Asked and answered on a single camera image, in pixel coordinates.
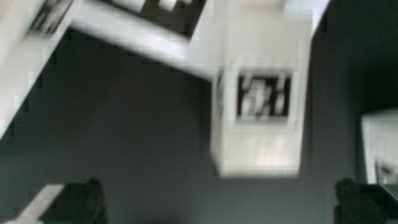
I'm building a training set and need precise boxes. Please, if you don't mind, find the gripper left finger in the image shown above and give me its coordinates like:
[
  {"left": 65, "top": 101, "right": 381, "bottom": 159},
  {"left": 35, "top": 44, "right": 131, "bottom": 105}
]
[{"left": 38, "top": 178, "right": 108, "bottom": 224}]

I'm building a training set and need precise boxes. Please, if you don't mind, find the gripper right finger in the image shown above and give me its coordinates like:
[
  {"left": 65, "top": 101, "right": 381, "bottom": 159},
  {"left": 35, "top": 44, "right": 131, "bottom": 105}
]
[{"left": 333, "top": 178, "right": 398, "bottom": 224}]

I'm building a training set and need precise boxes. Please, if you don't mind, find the white leg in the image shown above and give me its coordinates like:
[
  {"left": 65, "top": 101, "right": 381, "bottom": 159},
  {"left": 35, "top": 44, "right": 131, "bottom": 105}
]
[
  {"left": 0, "top": 0, "right": 83, "bottom": 138},
  {"left": 209, "top": 0, "right": 330, "bottom": 178},
  {"left": 360, "top": 109, "right": 398, "bottom": 185}
]

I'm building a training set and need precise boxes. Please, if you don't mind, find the white square tabletop part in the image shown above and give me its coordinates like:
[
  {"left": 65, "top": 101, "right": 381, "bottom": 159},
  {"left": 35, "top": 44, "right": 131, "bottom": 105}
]
[{"left": 70, "top": 0, "right": 227, "bottom": 80}]

